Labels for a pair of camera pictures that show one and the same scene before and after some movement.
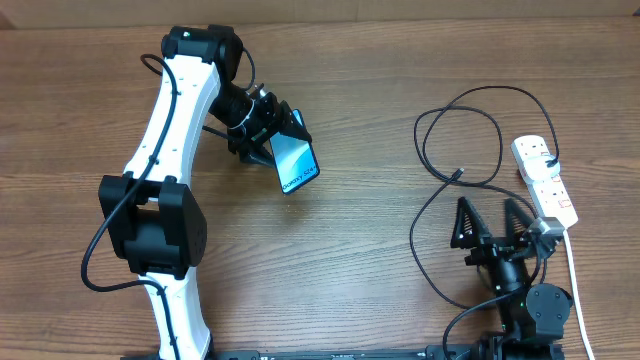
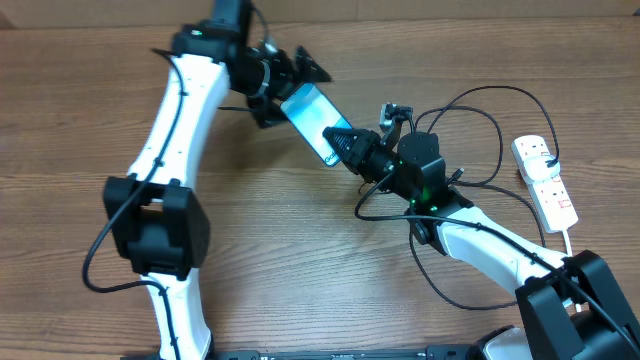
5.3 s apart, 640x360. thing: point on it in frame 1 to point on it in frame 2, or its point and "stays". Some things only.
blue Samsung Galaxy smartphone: x=294 y=157 to x=310 y=112
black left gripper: x=273 y=114 to x=285 y=75
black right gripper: x=489 y=246 to x=366 y=141
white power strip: x=549 y=196 stays
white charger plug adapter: x=536 y=167 stays
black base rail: x=431 y=353 stays
